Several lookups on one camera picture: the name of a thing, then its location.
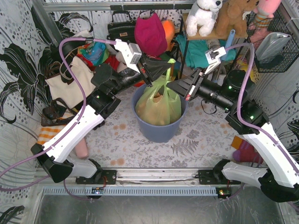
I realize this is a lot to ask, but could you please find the green trash bag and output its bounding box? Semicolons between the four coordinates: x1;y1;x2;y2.
135;68;181;126

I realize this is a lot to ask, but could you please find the blue trash bin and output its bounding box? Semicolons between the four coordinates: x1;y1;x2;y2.
131;84;188;143

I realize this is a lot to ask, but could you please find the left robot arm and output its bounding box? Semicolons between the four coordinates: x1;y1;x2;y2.
31;56;171;184

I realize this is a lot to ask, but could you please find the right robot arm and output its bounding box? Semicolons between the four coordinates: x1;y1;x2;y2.
167;69;299;203

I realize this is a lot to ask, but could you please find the rainbow striped bag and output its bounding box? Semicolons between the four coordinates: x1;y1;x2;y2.
160;53;181;81

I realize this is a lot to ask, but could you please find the magenta cloth bag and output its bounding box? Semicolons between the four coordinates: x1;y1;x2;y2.
135;13;167;56

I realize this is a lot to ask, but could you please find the colorful printed bag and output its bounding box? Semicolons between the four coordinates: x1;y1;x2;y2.
77;42;109;67

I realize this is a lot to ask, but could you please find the cream canvas tote bag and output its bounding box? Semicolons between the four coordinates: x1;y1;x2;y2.
46;56;95;108

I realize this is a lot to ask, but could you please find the cream plush bear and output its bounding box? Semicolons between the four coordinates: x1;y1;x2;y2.
115;51;130;74

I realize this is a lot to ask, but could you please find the red cloth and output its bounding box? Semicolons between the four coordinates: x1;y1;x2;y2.
104;55;120;70

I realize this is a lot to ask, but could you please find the crumpled brown paper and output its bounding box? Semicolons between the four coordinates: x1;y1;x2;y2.
153;92;163;101

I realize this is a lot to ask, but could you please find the teal folded cloth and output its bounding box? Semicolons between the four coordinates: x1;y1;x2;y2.
176;35;236;68

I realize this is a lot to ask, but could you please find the orange plush toy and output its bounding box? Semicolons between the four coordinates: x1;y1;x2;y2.
162;20;175;51

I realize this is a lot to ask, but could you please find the blue floor mop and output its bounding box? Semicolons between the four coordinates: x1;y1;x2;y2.
210;29;236;82

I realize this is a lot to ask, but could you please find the black leather handbag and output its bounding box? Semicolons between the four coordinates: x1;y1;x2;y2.
107;10;136;43

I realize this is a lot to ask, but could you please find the yellow plush toy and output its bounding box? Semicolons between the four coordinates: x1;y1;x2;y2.
236;58;248;72

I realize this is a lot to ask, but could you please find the black metal shelf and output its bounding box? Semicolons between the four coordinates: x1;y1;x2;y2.
179;13;248;78

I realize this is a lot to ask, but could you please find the black round hat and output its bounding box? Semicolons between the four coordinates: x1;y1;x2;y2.
50;41;85;62

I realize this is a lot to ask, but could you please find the white plush dog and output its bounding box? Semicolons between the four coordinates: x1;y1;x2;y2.
186;0;222;37

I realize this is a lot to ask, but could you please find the brown teddy bear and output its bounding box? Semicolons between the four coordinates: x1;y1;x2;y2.
215;0;259;37

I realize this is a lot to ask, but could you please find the purple orange sock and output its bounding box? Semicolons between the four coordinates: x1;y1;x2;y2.
231;136;263;164

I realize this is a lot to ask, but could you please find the brown patterned handbag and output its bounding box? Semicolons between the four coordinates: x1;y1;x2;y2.
41;98;78;127

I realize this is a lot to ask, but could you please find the silver foil pouch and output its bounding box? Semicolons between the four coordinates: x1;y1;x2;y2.
256;32;291;61

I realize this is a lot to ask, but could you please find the pink pouch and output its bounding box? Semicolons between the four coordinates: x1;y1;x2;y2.
74;138;89;159

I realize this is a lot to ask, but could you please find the orange checkered cloth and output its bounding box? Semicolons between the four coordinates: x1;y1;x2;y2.
37;125;65;145

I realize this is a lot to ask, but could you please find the pink plush toy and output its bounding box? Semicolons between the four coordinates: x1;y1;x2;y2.
253;0;281;26

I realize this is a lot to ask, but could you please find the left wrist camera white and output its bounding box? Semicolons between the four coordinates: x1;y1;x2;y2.
114;39;142;72

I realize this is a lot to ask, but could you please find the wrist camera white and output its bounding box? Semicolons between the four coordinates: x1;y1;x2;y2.
204;47;226;75
114;39;142;72

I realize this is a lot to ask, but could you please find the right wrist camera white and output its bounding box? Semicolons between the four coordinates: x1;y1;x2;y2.
204;47;226;75

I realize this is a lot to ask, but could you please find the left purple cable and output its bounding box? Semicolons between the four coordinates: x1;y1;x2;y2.
0;37;117;203

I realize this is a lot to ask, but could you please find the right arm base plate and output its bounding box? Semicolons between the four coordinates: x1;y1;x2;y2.
195;169;241;185

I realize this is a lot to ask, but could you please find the black wire basket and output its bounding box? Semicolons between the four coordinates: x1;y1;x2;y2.
247;11;299;73

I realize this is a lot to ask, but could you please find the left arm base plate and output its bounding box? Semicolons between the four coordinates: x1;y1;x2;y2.
75;169;117;185

